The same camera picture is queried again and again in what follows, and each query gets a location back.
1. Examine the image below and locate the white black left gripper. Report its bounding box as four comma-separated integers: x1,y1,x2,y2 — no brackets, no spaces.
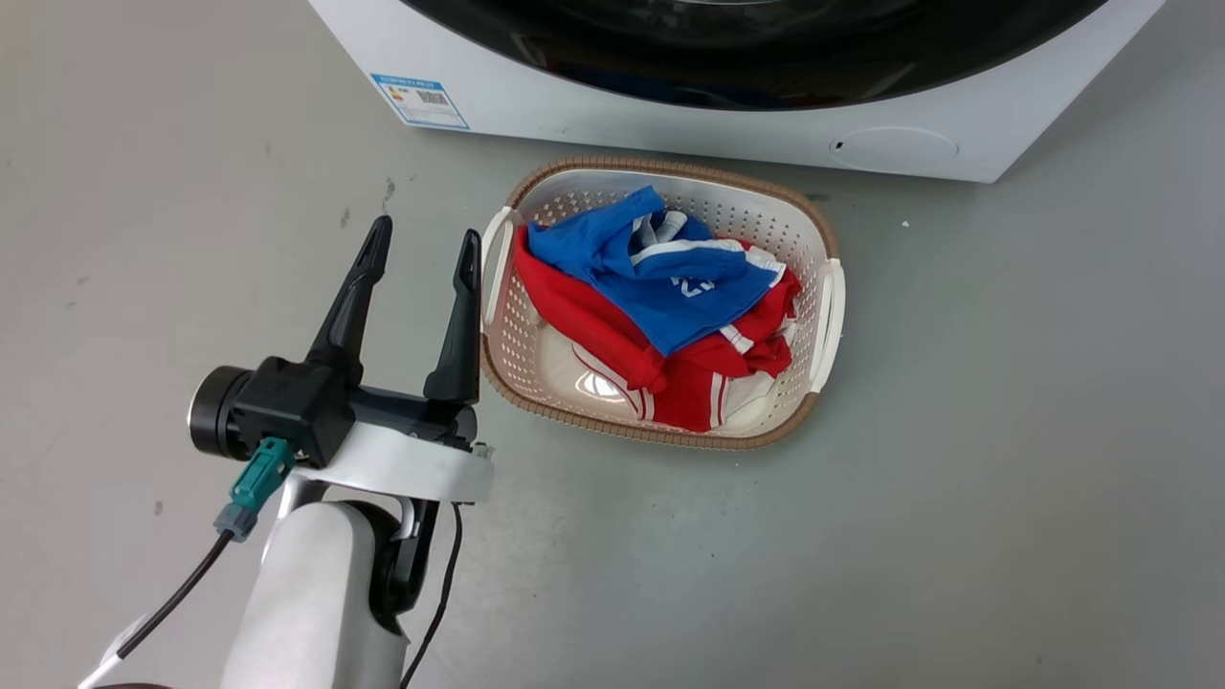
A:
295,215,496,505

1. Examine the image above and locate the white washing machine body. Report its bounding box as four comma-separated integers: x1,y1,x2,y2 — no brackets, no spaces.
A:
308,0,1167,184

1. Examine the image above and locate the black glass washing machine door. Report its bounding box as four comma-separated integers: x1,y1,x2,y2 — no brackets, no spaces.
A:
400,0,1109,111

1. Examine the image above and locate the white laundry basket brown rim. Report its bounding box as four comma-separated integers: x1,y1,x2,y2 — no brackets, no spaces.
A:
479,156,847,451

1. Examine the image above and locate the red white-striped shirt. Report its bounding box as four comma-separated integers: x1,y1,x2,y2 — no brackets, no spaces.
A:
513,226,803,433

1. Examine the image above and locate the blue white energy label sticker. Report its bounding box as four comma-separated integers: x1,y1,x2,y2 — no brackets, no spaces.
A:
370,73,471,131

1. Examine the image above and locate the blue shirt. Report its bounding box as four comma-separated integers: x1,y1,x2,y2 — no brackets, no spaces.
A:
526,186,788,357

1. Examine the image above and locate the teal grey cable connector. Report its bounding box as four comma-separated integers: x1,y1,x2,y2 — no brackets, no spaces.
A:
214,436,297,543

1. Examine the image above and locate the thin black cable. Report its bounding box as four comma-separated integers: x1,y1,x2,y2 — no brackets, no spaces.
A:
400,501,464,689

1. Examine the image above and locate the black cable with white tag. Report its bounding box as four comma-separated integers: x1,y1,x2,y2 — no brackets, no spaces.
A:
77,529,236,689

